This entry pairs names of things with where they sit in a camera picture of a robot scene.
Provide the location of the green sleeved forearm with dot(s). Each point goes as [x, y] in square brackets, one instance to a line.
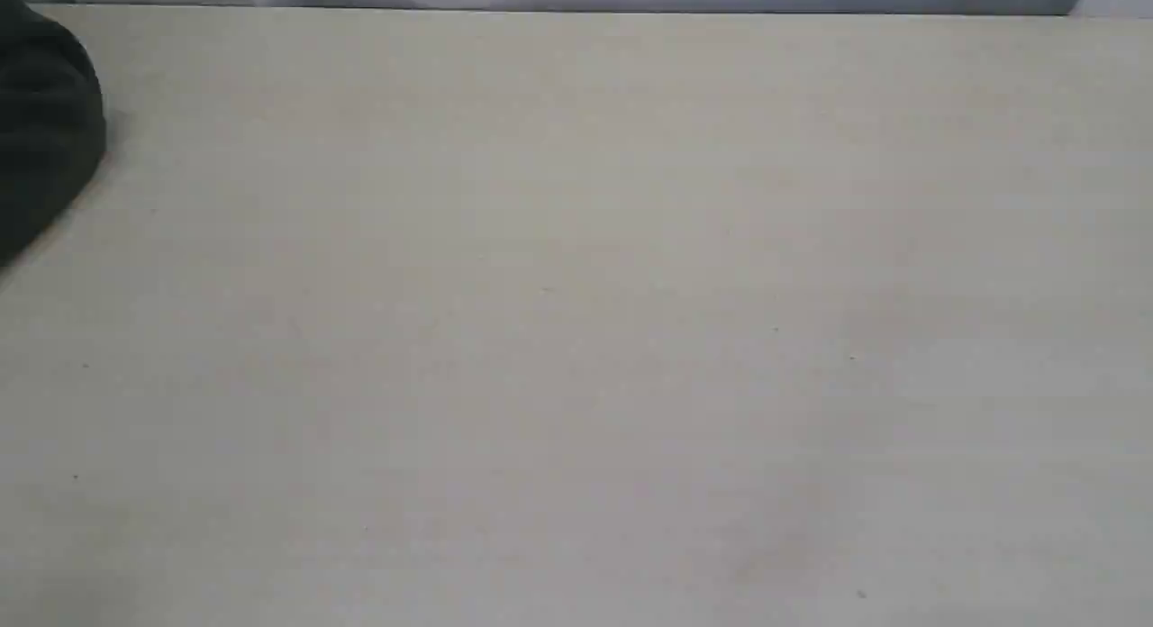
[53, 128]

